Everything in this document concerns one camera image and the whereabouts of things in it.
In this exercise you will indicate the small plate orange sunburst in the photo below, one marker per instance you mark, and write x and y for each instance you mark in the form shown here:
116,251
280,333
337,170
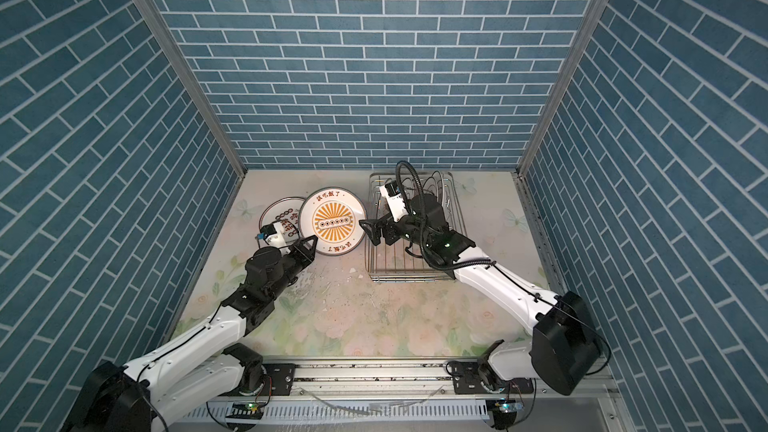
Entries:
332,215

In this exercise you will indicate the left aluminium corner post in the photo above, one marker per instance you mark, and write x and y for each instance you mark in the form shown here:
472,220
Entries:
173,53

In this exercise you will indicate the aluminium corner post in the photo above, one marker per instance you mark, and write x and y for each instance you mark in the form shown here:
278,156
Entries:
592,15
173,53

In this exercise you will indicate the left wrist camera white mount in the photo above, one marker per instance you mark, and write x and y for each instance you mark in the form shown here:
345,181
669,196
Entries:
273,235

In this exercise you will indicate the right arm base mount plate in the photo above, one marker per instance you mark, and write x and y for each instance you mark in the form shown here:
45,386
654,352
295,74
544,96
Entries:
472,377

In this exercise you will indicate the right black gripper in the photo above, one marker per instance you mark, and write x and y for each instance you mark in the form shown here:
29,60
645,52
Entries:
378,224

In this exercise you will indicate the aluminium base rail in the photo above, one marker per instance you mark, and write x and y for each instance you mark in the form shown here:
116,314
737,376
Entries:
370,379

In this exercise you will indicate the large plate green rim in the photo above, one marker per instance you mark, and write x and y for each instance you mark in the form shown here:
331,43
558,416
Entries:
287,211

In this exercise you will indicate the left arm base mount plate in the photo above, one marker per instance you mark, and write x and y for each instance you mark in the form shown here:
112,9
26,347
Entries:
278,379

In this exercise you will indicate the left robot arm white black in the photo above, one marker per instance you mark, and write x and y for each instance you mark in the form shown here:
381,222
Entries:
153,391

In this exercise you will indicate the right green circuit board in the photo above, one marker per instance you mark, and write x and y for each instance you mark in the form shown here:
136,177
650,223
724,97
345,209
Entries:
506,407

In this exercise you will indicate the left green circuit board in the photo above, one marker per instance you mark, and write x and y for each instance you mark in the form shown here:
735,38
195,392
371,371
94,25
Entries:
245,411

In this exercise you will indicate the green circuit board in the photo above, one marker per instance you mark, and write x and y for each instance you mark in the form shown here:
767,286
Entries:
245,411
506,407

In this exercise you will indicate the right aluminium corner post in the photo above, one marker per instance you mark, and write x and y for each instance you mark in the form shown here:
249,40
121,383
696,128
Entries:
592,15

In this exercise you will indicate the white slotted cable duct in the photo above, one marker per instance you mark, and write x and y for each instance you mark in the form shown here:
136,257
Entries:
314,412

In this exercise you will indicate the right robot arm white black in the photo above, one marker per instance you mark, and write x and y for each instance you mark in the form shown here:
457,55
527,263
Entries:
564,343

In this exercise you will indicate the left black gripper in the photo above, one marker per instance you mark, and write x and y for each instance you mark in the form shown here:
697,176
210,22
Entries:
302,254

